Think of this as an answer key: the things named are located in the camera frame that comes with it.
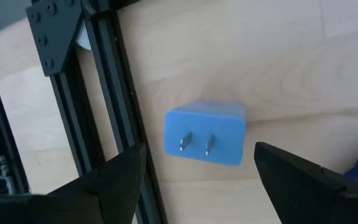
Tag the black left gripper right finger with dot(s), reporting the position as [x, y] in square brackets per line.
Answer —
[297, 193]

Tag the light blue plug charger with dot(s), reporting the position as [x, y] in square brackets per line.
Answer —
[216, 124]

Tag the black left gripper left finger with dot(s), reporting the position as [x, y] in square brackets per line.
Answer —
[117, 186]

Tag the black aluminium table frame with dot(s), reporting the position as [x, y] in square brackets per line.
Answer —
[57, 28]

